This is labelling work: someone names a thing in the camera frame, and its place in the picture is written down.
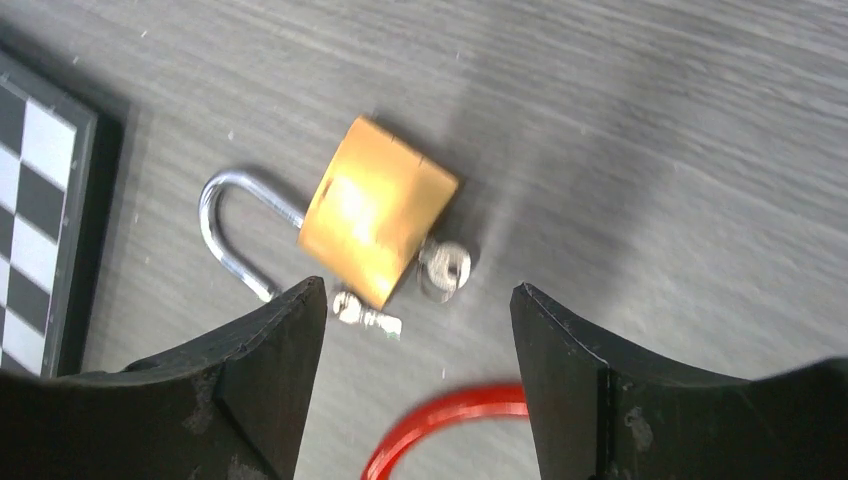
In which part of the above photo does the red cable lock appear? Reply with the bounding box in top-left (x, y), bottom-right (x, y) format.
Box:
top-left (360, 382), bottom-right (529, 480)

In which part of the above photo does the small silver key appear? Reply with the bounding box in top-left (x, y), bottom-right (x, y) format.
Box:
top-left (416, 237), bottom-right (472, 304)
top-left (332, 291), bottom-right (403, 340)

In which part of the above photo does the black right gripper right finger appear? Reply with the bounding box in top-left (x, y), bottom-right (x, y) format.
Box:
top-left (510, 283), bottom-right (847, 479)

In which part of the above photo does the brass padlock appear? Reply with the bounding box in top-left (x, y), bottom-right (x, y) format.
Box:
top-left (198, 116), bottom-right (459, 309)

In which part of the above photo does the small silver key on table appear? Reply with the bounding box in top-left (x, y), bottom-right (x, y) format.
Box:
top-left (332, 291), bottom-right (403, 340)

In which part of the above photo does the black white chessboard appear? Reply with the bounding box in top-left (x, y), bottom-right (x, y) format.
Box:
top-left (1, 53), bottom-right (124, 378)

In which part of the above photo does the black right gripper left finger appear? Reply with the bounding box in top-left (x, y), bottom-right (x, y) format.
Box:
top-left (1, 276), bottom-right (327, 479)

